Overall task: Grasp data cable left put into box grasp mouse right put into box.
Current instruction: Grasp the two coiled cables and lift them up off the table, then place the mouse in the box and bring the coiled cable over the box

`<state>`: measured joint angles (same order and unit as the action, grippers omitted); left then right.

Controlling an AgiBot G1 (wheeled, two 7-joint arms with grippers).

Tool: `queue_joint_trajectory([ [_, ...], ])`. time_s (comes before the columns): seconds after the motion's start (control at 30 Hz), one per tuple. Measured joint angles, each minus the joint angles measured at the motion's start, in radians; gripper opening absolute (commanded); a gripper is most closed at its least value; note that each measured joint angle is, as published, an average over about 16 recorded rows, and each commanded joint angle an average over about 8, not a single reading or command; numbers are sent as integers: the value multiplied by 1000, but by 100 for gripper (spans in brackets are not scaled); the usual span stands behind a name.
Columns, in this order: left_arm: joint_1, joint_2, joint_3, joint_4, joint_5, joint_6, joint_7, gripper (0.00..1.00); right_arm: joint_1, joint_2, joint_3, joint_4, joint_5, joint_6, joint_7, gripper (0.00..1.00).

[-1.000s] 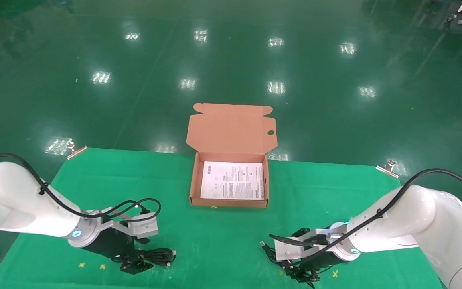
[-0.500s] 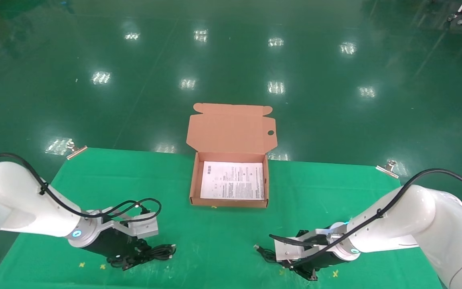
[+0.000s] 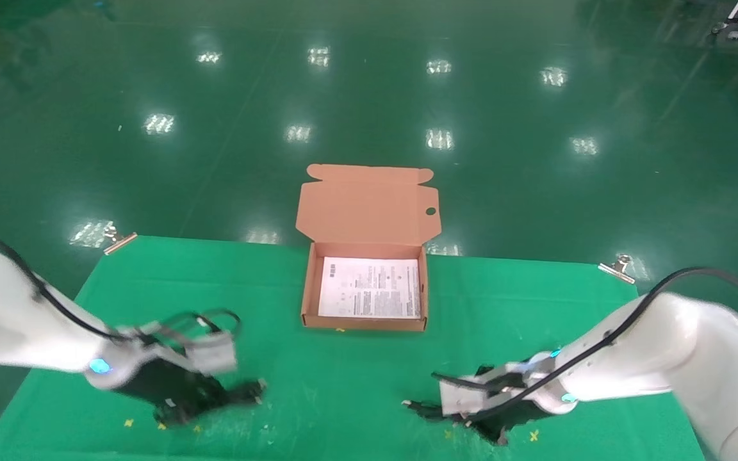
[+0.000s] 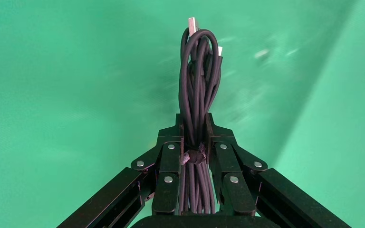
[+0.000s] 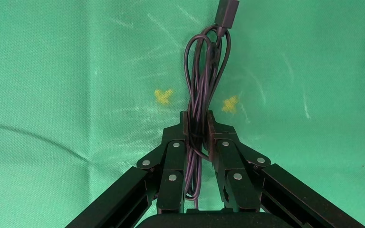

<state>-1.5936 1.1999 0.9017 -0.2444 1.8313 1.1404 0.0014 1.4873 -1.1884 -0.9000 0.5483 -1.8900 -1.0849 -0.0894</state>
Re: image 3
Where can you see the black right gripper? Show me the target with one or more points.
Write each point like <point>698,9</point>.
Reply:
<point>523,411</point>

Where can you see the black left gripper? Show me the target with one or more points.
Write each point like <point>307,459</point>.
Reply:
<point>170,384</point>

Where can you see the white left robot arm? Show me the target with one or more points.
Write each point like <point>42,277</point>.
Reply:
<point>16,320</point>

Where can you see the brown cardboard mailer box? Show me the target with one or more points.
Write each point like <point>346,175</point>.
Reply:
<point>369,205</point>

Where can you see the green table cloth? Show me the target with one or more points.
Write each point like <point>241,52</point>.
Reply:
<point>343,384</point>

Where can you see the white printed instruction sheet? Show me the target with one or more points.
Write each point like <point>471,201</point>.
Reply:
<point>369,288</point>

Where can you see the left metal table clamp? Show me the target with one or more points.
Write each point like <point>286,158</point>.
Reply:
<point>119,242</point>

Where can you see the metal table clamp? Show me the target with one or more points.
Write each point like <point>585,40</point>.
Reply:
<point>617,269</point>
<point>119,242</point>

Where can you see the right metal table clamp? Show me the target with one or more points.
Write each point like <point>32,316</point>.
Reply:
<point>617,269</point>

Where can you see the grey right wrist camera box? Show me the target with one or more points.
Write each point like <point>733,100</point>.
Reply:
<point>468,394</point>

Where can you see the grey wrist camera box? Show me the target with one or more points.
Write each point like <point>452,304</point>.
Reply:
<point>468,394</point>
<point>212,353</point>

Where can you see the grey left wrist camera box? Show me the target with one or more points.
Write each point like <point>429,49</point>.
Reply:
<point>212,353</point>

